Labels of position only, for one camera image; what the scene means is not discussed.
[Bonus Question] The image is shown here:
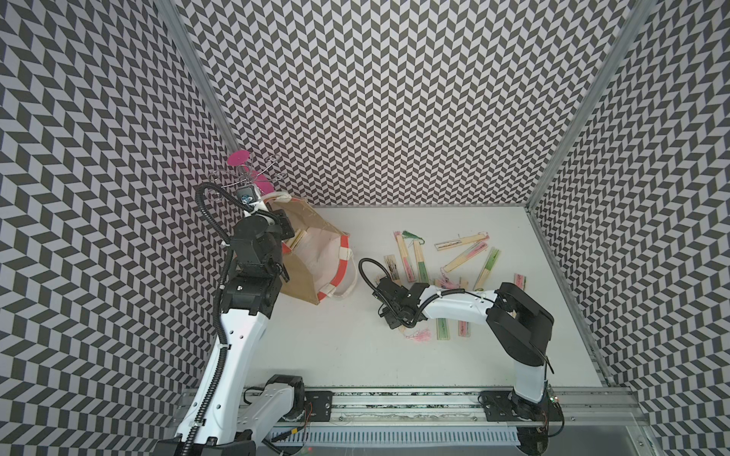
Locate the burlap red tote bag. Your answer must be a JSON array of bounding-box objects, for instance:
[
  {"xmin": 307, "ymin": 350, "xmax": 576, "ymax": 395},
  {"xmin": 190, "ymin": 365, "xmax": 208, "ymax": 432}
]
[{"xmin": 264, "ymin": 192, "xmax": 357, "ymax": 305}]

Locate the pink blue folding fan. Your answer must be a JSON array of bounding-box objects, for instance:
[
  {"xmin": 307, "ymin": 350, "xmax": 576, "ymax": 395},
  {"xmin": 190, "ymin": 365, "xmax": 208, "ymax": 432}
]
[{"xmin": 513, "ymin": 274, "xmax": 527, "ymax": 291}]

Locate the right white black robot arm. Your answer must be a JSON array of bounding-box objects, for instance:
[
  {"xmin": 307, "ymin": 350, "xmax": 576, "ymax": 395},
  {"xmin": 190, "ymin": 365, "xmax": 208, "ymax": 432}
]
[{"xmin": 370, "ymin": 277, "xmax": 554, "ymax": 424}]

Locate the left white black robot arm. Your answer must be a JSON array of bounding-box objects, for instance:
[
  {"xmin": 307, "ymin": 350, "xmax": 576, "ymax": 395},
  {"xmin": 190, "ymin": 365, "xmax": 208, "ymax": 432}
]
[{"xmin": 153, "ymin": 203, "xmax": 303, "ymax": 455}]

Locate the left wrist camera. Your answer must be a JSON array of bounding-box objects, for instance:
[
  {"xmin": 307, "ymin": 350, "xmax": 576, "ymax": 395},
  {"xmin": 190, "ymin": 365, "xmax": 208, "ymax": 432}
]
[{"xmin": 236, "ymin": 184, "xmax": 269, "ymax": 214}]

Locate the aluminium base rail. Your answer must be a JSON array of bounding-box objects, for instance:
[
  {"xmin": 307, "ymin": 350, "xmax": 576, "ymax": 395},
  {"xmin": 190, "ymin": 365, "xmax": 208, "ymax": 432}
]
[{"xmin": 170, "ymin": 386, "xmax": 651, "ymax": 429}]

